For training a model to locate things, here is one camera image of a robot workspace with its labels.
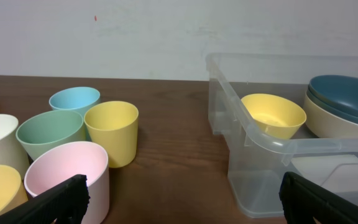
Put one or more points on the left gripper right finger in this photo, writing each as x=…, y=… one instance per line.
x=307, y=203

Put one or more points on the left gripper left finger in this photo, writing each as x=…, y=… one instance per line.
x=65, y=203

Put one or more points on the beige large bowl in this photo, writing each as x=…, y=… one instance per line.
x=327, y=125

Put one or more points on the yellow small bowl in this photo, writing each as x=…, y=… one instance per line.
x=275, y=115

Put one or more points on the dark blue bowl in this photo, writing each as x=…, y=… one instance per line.
x=337, y=91
x=330, y=109

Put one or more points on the clear plastic storage container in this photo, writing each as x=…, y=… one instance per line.
x=258, y=161

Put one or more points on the pink cup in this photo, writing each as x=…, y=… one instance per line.
x=64, y=161

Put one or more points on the green cup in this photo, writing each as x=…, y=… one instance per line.
x=48, y=130

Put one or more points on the cream white cup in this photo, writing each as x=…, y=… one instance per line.
x=11, y=151

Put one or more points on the yellow cup upper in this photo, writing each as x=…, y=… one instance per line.
x=114, y=126

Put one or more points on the light blue cup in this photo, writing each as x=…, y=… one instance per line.
x=79, y=99

